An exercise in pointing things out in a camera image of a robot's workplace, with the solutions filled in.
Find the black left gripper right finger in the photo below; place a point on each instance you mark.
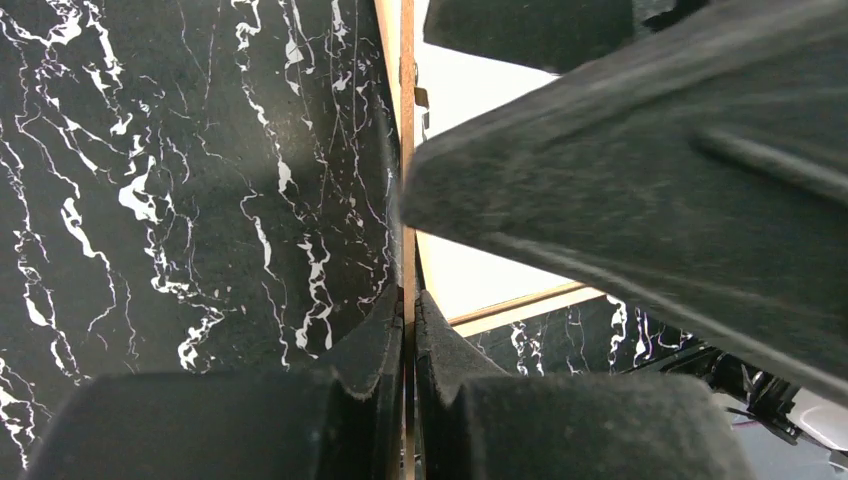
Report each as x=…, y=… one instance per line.
x=480, y=422

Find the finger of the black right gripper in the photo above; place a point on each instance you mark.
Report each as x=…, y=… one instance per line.
x=700, y=173
x=555, y=36

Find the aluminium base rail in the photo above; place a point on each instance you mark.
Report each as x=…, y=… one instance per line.
x=786, y=431

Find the wooden picture frame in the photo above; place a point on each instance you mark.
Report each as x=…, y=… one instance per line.
x=434, y=89

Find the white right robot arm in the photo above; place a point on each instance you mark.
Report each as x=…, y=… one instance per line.
x=700, y=173

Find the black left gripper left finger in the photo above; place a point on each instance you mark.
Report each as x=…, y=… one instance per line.
x=337, y=418

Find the brown backing board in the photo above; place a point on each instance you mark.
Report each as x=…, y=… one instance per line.
x=406, y=78

